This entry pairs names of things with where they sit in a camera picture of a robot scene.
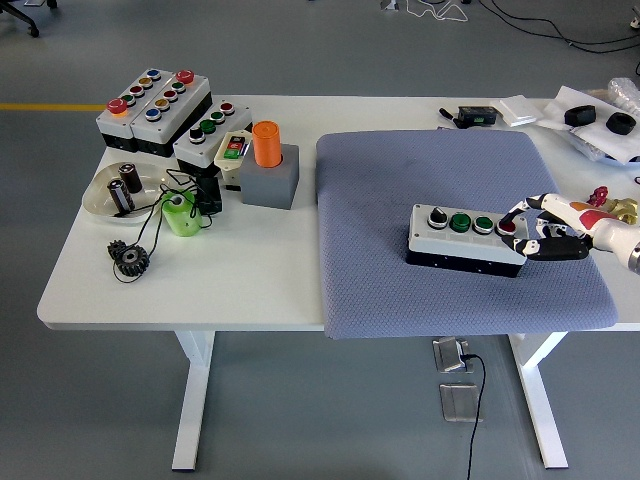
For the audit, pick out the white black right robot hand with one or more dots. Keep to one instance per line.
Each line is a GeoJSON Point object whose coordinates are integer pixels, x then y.
{"type": "Point", "coordinates": [575, 220]}

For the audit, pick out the grey four-control button box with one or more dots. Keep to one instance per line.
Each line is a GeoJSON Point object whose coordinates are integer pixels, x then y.
{"type": "Point", "coordinates": [201, 150]}
{"type": "Point", "coordinates": [450, 245]}

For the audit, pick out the grey five-button control box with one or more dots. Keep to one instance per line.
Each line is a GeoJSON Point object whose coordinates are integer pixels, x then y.
{"type": "Point", "coordinates": [165, 126]}
{"type": "Point", "coordinates": [114, 124]}

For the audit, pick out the clear plastic bag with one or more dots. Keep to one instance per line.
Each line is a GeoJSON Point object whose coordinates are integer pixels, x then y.
{"type": "Point", "coordinates": [590, 148]}

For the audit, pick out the white paper sheet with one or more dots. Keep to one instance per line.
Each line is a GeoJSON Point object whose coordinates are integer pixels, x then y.
{"type": "Point", "coordinates": [565, 102]}

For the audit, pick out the black module with green connector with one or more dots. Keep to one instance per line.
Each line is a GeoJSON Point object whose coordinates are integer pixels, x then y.
{"type": "Point", "coordinates": [475, 114]}

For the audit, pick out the white right table leg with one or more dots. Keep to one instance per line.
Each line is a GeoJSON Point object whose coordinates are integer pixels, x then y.
{"type": "Point", "coordinates": [537, 400]}

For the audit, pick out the white table leg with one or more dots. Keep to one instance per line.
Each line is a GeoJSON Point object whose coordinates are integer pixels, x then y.
{"type": "Point", "coordinates": [195, 400]}
{"type": "Point", "coordinates": [537, 400]}

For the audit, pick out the open metal floor socket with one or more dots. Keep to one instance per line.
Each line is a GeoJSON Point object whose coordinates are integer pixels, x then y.
{"type": "Point", "coordinates": [450, 356]}

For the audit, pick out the grey-blue textured mat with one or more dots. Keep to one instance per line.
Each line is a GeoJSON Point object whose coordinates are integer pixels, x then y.
{"type": "Point", "coordinates": [375, 225]}

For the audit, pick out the white power plug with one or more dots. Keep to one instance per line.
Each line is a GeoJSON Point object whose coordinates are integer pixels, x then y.
{"type": "Point", "coordinates": [635, 22]}

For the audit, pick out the closed metal floor plate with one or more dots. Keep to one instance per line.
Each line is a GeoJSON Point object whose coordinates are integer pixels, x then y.
{"type": "Point", "coordinates": [459, 402]}

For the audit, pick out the silver metal stand foot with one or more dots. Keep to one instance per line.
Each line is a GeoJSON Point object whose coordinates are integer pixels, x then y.
{"type": "Point", "coordinates": [389, 4]}

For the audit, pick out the grey block with hole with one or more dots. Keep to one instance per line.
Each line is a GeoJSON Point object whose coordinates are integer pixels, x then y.
{"type": "Point", "coordinates": [265, 187]}

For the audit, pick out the orange plastic cylinder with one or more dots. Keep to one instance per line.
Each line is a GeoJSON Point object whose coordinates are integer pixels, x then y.
{"type": "Point", "coordinates": [266, 145]}

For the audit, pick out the small black box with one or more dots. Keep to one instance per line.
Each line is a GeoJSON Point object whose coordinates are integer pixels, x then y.
{"type": "Point", "coordinates": [209, 197]}

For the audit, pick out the green plastic spool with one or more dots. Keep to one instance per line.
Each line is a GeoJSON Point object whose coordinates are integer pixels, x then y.
{"type": "Point", "coordinates": [182, 220]}

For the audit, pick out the white left table leg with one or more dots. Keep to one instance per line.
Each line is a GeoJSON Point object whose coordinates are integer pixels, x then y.
{"type": "Point", "coordinates": [195, 400]}

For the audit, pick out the large black gear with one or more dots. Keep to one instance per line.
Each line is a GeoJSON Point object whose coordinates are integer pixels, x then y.
{"type": "Point", "coordinates": [137, 265]}

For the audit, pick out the dark brown capacitor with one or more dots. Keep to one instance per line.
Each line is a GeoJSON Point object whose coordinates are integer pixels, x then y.
{"type": "Point", "coordinates": [131, 177]}
{"type": "Point", "coordinates": [120, 195]}

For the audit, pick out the small black gear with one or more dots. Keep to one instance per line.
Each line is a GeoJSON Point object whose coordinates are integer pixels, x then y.
{"type": "Point", "coordinates": [115, 248]}

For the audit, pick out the round clear dish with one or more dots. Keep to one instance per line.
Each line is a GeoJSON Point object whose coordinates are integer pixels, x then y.
{"type": "Point", "coordinates": [99, 196]}

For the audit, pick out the black office chair base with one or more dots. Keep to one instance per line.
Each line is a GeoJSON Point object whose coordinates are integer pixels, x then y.
{"type": "Point", "coordinates": [22, 17]}

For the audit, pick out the cream red-green switch box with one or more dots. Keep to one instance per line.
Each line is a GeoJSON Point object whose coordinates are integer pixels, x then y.
{"type": "Point", "coordinates": [232, 150]}

